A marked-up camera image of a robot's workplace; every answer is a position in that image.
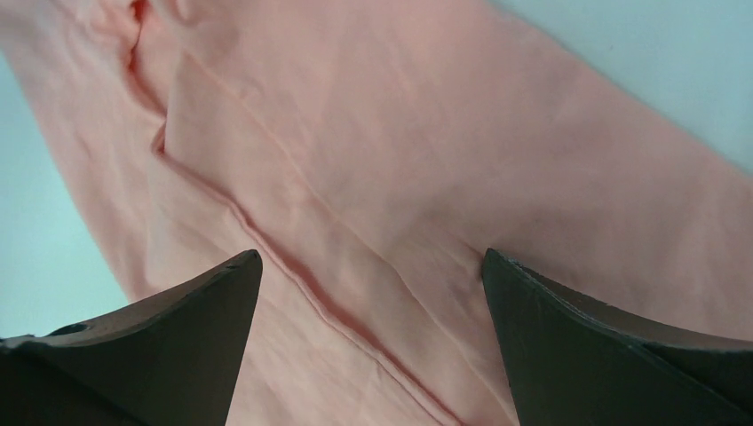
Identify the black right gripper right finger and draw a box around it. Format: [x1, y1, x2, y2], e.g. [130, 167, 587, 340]
[482, 249, 752, 425]

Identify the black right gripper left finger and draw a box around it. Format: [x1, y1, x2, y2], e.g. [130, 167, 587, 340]
[1, 250, 263, 425]

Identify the salmon pink t shirt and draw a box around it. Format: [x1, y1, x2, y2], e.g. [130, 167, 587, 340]
[1, 1, 752, 425]

